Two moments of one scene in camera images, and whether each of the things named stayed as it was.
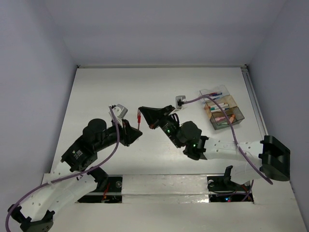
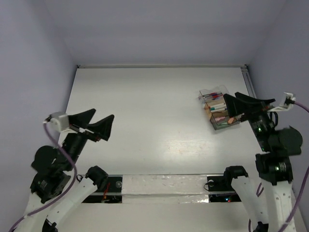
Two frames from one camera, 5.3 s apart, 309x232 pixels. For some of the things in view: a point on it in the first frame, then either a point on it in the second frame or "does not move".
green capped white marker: (217, 108) does not move
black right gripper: (153, 117) -> (236, 106)
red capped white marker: (216, 106) does not move
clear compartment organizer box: (215, 113) does not move
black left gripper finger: (133, 134) -> (82, 119)
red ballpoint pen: (139, 119) -> (214, 93)
